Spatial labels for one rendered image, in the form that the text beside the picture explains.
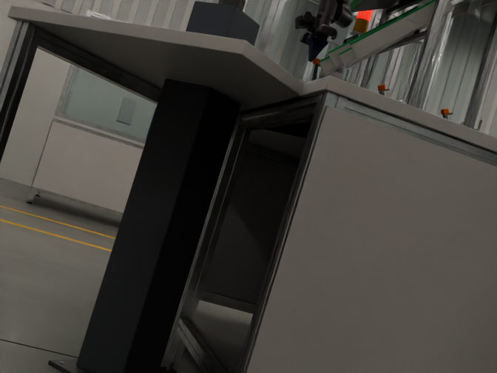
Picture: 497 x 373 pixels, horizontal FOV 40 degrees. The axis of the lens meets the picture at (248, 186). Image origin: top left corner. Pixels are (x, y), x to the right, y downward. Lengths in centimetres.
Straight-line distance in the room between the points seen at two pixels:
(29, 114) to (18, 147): 49
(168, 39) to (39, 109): 864
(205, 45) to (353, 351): 70
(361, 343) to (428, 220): 30
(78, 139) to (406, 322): 573
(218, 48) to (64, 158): 568
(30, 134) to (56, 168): 309
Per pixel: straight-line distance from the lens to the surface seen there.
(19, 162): 1004
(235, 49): 134
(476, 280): 159
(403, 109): 147
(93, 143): 698
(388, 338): 151
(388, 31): 177
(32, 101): 1006
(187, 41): 141
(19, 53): 176
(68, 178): 698
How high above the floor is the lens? 54
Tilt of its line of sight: 2 degrees up
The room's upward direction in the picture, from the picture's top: 17 degrees clockwise
